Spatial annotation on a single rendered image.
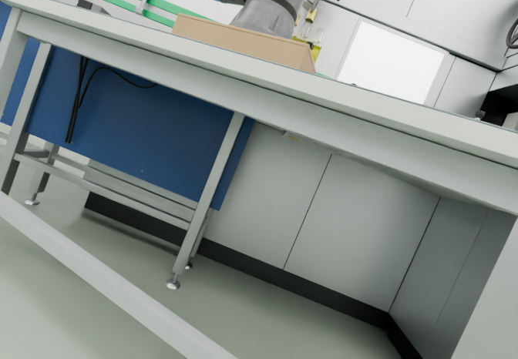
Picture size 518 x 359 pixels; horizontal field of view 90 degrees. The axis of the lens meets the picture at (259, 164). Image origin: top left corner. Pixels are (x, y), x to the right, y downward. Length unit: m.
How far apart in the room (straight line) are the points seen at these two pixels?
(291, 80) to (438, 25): 1.17
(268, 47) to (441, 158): 0.34
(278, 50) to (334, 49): 0.84
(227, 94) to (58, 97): 0.80
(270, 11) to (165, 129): 0.60
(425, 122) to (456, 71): 1.11
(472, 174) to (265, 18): 0.44
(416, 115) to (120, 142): 0.94
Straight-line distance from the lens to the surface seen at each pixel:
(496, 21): 1.72
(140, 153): 1.06
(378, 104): 0.45
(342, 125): 0.48
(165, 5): 1.14
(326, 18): 1.37
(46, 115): 1.26
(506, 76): 1.60
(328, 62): 1.30
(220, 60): 0.53
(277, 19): 0.59
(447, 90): 1.52
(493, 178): 0.52
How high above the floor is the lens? 0.60
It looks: 3 degrees down
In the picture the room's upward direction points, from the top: 22 degrees clockwise
